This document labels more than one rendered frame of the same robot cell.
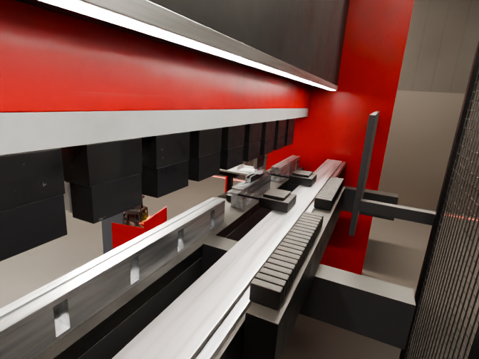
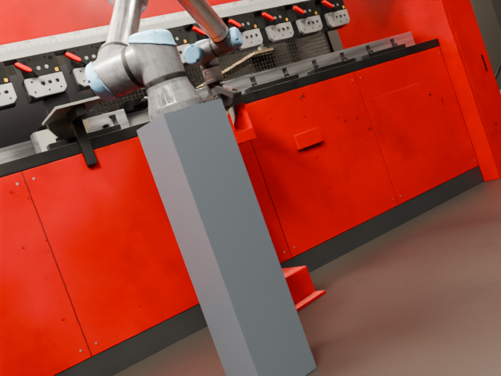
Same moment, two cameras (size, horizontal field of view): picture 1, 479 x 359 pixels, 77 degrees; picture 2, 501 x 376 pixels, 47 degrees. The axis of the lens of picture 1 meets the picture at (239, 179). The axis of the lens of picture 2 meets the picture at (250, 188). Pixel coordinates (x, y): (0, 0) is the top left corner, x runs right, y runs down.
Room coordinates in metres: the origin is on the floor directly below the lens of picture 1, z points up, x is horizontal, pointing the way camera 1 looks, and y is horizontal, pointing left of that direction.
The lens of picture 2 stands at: (3.10, 1.78, 0.61)
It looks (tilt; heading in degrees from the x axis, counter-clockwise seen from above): 3 degrees down; 215
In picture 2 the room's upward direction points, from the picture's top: 20 degrees counter-clockwise
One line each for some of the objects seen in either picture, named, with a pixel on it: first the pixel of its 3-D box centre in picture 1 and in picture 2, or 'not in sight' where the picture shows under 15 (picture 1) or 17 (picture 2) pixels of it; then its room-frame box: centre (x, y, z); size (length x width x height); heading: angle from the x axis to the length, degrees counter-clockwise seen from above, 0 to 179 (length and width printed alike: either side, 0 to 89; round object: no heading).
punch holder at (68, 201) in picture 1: (104, 174); (241, 33); (0.65, 0.30, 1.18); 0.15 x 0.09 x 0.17; 156
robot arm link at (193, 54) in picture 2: not in sight; (200, 53); (1.33, 0.51, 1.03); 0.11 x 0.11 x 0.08; 15
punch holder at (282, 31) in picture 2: (6, 199); (273, 25); (0.47, 0.38, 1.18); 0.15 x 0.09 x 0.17; 156
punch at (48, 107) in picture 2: (259, 162); (58, 107); (1.54, -0.09, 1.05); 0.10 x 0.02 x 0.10; 156
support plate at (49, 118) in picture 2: (232, 167); (71, 110); (1.60, 0.04, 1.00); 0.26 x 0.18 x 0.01; 66
